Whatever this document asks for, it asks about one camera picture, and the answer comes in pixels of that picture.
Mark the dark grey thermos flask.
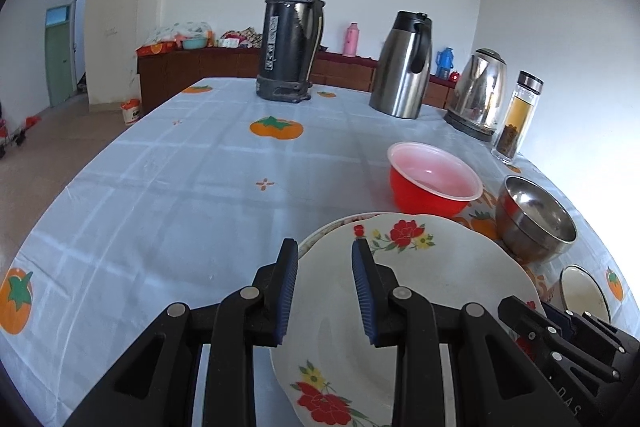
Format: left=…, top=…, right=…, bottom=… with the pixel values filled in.
left=255, top=0, right=327, bottom=102

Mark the white printed plastic bag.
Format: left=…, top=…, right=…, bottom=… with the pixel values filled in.
left=147, top=21, right=215, bottom=48

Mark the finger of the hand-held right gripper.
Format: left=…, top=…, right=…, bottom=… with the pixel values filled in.
left=542, top=302, right=640, bottom=368
left=497, top=296, right=623, bottom=400

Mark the glass tea bottle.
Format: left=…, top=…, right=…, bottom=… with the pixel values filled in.
left=491, top=71, right=544, bottom=164

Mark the pink thermos jug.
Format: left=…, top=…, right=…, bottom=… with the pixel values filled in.
left=342, top=22, right=360, bottom=57

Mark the blue thermos jug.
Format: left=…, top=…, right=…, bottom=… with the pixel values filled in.
left=435, top=47, right=456, bottom=80

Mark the white enamel bowl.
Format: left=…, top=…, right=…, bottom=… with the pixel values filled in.
left=559, top=265, right=612, bottom=325

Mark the pale blue persimmon print tablecloth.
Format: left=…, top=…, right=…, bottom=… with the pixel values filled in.
left=0, top=77, right=631, bottom=427

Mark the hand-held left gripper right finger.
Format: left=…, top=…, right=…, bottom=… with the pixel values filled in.
left=351, top=238, right=581, bottom=427

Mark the stainless steel carafe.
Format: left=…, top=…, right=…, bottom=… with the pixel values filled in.
left=369, top=11, right=433, bottom=120

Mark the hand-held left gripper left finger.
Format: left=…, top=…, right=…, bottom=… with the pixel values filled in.
left=62, top=238, right=300, bottom=427

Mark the white orange floor bag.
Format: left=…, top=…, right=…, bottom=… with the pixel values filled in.
left=121, top=99, right=142, bottom=126

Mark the stainless steel electric kettle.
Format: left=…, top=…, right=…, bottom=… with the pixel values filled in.
left=443, top=48, right=508, bottom=142

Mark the white speckled rim plate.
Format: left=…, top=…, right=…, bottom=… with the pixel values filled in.
left=298, top=212, right=388, bottom=260

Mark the white red flower plate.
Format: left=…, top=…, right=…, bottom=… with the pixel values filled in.
left=270, top=213, right=547, bottom=427

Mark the dark wooden sideboard cabinet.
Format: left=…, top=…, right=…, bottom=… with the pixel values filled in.
left=137, top=46, right=458, bottom=115

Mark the green door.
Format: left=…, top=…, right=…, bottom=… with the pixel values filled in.
left=44, top=6, right=76, bottom=108

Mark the red patterned cloth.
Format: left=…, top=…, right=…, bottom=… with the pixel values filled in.
left=222, top=28, right=263, bottom=49

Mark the red plastic bowl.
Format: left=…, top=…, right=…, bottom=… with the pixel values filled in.
left=387, top=141, right=484, bottom=217

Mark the red wheeled cart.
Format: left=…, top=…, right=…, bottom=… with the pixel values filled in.
left=0, top=114, right=43, bottom=160

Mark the stainless steel bowl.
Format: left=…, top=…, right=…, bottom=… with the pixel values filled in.
left=495, top=175, right=577, bottom=264

